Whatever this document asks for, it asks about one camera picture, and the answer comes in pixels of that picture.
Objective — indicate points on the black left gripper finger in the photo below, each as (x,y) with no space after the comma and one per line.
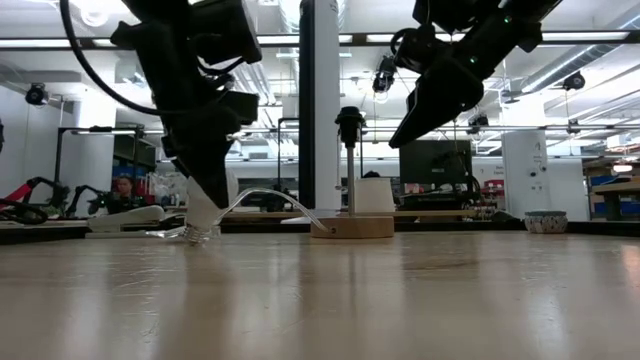
(210,170)

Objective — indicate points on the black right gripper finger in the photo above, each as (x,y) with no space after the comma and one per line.
(413,97)
(440,95)

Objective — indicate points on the white light bulb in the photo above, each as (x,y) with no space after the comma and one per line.
(200,210)

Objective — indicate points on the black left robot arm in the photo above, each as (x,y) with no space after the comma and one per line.
(220,30)

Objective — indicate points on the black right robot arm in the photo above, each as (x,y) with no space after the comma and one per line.
(450,12)

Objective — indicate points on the black background robot arm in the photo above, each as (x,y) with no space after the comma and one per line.
(80,195)
(55,192)

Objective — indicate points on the black computer monitor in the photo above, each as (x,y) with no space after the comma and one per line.
(425,160)

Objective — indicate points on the ceiling light strip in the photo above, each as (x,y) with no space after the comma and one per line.
(585,36)
(30,43)

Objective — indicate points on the person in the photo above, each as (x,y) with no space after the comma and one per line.
(125,187)

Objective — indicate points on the white flat device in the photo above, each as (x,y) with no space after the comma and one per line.
(125,217)

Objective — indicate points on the white lampshade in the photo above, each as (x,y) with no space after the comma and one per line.
(375,195)

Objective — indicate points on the white building pillar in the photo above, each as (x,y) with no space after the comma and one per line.
(522,170)

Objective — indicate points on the wooden base lamp stand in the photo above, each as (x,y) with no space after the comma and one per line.
(352,227)

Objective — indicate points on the patterned ceramic bowl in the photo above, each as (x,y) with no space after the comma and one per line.
(546,223)

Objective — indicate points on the wooden workbench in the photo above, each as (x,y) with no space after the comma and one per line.
(620,187)

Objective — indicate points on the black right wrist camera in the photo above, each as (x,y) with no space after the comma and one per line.
(420,50)

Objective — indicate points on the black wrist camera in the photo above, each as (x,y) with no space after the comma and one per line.
(242,107)
(420,50)

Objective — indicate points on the black metal frame rig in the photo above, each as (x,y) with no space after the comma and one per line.
(278,160)
(100,129)

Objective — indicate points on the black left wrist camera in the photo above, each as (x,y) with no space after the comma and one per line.
(242,107)

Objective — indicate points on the silver ceiling air duct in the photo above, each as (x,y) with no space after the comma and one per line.
(565,70)

